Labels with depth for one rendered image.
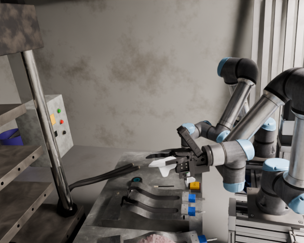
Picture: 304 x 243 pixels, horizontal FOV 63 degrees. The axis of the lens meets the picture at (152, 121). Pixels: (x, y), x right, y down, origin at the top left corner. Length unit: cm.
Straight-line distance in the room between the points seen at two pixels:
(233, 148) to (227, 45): 248
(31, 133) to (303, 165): 143
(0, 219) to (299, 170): 136
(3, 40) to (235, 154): 100
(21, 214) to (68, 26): 295
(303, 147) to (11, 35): 123
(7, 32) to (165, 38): 239
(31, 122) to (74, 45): 242
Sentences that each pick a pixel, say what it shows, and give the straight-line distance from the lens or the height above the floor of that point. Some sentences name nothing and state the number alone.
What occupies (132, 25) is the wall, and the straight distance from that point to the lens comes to 349.
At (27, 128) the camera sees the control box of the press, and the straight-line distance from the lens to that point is 169.
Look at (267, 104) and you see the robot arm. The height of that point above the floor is 155.
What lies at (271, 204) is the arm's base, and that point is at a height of 109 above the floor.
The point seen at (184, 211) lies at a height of 91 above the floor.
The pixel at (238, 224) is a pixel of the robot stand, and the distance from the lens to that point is 135.
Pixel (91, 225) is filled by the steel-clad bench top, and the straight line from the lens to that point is 163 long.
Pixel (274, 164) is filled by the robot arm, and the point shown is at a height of 127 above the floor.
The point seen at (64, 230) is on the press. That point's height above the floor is 79.
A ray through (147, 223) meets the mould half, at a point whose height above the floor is 85.
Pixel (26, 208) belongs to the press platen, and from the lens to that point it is 152.
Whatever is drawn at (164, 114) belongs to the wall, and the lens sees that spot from 361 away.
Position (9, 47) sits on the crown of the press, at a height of 183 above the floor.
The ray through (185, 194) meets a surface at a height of 92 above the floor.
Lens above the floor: 188
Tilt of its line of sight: 22 degrees down
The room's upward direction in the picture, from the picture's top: 6 degrees counter-clockwise
